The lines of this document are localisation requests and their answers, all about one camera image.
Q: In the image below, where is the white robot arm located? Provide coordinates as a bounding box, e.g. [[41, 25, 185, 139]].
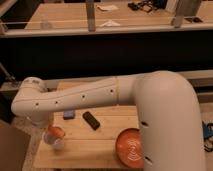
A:
[[11, 71, 206, 171]]

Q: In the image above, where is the orange ceramic plate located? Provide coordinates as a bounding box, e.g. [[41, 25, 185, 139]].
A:
[[115, 128, 144, 169]]

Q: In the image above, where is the white ceramic cup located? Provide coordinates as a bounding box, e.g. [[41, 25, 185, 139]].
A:
[[42, 132, 64, 150]]

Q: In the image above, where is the black rectangular remote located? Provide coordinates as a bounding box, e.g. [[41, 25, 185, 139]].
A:
[[83, 112, 100, 130]]

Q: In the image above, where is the blue sponge block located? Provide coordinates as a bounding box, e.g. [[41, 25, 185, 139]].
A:
[[63, 111, 75, 120]]

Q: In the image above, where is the folded white paper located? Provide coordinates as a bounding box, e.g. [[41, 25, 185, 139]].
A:
[[100, 20, 120, 27]]

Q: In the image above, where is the white paper sheet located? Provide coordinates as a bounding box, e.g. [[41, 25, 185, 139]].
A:
[[97, 5, 119, 11]]

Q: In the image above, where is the cardboard box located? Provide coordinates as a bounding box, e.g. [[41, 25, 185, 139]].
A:
[[0, 120, 30, 171]]

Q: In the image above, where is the grey metal post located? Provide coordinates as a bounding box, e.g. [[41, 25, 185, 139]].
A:
[[171, 0, 203, 28], [86, 0, 96, 32]]

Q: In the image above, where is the black cable bundle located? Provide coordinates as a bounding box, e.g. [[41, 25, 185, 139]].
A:
[[127, 0, 158, 14]]

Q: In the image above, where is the grey metal post right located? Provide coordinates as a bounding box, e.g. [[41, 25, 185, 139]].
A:
[[171, 0, 203, 28]]

